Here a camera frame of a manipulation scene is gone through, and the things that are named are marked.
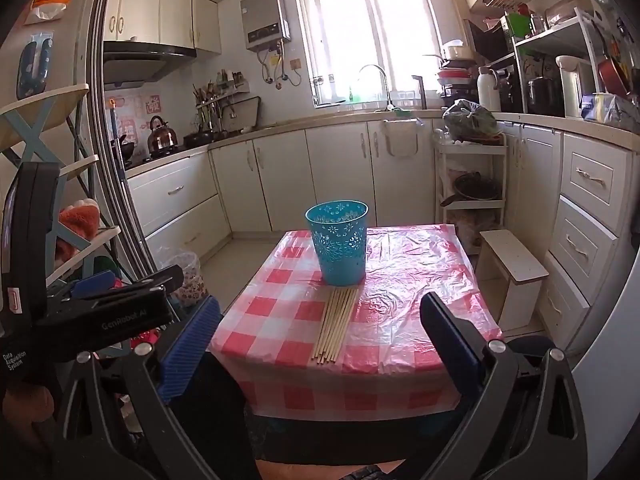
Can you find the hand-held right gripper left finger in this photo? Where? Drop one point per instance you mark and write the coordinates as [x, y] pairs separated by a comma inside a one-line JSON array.
[[190, 345]]

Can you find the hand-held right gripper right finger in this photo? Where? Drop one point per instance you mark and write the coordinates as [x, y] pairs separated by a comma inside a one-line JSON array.
[[450, 340]]

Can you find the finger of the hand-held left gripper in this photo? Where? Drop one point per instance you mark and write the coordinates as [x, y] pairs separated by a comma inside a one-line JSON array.
[[150, 280], [95, 282]]

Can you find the bunch of wooden chopsticks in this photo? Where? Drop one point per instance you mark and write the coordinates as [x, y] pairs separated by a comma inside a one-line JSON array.
[[332, 325]]

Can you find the blue perforated plastic basket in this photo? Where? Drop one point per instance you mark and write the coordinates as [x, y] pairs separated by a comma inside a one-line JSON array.
[[340, 260]]

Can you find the clear plastic waste bin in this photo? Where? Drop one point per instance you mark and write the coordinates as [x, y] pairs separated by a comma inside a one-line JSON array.
[[192, 285]]

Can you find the red white checked tablecloth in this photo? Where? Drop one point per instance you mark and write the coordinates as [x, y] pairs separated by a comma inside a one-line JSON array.
[[400, 320]]

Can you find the orange plush toy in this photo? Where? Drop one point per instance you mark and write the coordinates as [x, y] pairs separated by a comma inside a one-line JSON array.
[[80, 220]]

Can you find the white wooden stool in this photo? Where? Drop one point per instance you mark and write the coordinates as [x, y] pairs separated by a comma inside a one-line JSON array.
[[515, 260]]

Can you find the black wok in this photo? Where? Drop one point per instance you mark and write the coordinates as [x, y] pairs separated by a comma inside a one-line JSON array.
[[126, 150]]

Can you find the steel whistling kettle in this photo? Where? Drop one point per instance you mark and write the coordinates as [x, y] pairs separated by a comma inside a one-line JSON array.
[[162, 137]]

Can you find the black frying pan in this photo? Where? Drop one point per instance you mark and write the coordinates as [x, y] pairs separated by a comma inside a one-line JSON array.
[[197, 139]]

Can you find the white folding shelf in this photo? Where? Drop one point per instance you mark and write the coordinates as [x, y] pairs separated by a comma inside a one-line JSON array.
[[40, 130]]

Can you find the white refrigerator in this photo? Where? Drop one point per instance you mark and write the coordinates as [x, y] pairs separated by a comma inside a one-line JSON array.
[[615, 385]]

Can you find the grey framed board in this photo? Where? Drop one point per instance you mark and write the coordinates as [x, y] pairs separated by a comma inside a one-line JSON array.
[[242, 115]]

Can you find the white drawer cabinet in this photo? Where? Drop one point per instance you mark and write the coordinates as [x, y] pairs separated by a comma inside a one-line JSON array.
[[590, 210]]

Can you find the white trolley rack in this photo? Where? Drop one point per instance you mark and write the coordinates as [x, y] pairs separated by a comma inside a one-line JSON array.
[[470, 149]]

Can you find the cream hanging door bin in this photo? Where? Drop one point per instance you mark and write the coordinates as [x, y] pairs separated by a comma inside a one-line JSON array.
[[400, 135]]

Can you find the green vegetable bag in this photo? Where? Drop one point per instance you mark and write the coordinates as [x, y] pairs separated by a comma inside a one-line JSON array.
[[470, 120]]

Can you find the black range hood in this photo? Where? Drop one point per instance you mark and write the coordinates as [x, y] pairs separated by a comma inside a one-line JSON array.
[[145, 57]]

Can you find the blue oven mitt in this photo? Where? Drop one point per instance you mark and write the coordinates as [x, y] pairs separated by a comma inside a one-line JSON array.
[[35, 65]]

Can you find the green cloth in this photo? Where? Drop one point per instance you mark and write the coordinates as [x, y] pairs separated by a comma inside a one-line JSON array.
[[402, 111]]

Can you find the dark straight tap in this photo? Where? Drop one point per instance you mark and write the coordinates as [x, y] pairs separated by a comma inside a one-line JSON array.
[[422, 95]]

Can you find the curved chrome faucet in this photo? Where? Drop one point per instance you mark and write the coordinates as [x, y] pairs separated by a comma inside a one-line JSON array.
[[388, 95]]

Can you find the white thermos flask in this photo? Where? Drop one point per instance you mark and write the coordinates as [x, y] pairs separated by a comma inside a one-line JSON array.
[[489, 90]]

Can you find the black countertop appliance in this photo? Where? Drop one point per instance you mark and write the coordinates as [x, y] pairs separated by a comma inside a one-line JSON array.
[[510, 90]]

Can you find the black cooking pot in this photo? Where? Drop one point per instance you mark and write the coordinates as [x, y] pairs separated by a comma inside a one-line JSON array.
[[545, 97]]

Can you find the stack of dishes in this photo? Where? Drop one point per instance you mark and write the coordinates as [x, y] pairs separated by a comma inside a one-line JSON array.
[[455, 75]]

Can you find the blue printed packet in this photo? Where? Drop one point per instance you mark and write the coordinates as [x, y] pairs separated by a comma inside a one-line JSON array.
[[600, 107]]

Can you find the white electric water boiler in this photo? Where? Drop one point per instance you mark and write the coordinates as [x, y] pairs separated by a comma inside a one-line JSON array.
[[570, 85]]

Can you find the black microwave oven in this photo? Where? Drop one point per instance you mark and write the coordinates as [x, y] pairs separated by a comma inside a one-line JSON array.
[[492, 40]]

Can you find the red hanging pan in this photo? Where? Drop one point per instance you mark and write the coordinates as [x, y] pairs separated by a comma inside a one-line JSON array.
[[612, 77]]

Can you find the white storage rack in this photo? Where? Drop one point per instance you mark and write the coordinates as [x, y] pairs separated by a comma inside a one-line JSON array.
[[550, 35]]

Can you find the green box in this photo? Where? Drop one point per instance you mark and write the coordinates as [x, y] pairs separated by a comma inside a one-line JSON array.
[[517, 25]]

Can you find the white framed window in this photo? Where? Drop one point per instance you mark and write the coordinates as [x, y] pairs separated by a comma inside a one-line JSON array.
[[360, 25]]

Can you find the silver sliding door frame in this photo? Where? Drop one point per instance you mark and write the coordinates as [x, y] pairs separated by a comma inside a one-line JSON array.
[[97, 110]]

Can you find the wall utensil rack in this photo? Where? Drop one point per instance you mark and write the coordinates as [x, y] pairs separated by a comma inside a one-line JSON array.
[[215, 95]]

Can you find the cream wall cabinets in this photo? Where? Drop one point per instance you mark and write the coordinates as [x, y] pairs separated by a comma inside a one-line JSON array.
[[140, 10]]

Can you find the grey wall water heater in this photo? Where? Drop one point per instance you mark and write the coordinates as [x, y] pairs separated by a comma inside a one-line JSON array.
[[265, 20]]

